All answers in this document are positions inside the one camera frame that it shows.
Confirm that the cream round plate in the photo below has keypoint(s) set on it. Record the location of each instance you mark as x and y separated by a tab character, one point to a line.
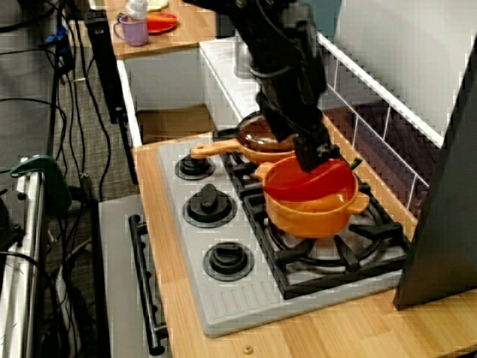
156	3

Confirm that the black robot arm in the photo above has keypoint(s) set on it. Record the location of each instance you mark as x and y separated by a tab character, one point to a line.
275	33

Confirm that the grey toy stove plate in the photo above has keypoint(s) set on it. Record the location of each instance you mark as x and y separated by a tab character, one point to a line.
238	306

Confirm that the brown glass lid yellow knob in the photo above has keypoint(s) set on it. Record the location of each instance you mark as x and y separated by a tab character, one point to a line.
257	139

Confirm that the black slanted panel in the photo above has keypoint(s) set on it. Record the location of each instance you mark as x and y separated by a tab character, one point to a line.
447	205

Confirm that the black vertical stand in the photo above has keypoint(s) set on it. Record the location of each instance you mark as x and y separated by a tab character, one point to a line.
106	67

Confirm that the orange toy frying pan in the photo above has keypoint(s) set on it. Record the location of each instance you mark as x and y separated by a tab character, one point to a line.
216	147

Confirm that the orange toy pot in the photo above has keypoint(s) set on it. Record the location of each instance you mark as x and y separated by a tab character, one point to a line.
309	220

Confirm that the white toy sink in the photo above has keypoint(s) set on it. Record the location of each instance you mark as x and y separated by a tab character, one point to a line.
223	74

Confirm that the white toy oven front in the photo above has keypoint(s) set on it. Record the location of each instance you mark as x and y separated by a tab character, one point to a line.
115	279

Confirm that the red toy pepper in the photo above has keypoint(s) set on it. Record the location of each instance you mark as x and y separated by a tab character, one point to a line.
328	182

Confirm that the black stove knob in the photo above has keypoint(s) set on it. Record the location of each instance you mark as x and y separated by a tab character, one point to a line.
194	166
208	205
229	259

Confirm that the red plastic plate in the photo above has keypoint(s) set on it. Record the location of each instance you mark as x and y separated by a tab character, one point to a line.
164	26

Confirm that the black burner grate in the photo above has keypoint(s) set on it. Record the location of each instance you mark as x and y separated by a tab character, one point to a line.
238	171
316	276

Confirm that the brass screw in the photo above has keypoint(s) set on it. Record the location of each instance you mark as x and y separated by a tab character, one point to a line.
247	349

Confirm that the aluminium frame rail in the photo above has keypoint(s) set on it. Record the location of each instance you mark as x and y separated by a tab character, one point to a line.
30	242

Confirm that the small white toy figure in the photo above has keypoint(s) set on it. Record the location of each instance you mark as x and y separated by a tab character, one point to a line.
136	9

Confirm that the purple plastic cup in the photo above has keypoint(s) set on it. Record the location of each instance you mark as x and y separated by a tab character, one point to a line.
134	31

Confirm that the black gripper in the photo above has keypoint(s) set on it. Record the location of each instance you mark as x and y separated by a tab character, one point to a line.
290	108

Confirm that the orange toy carrot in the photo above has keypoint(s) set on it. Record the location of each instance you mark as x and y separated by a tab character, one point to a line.
160	18

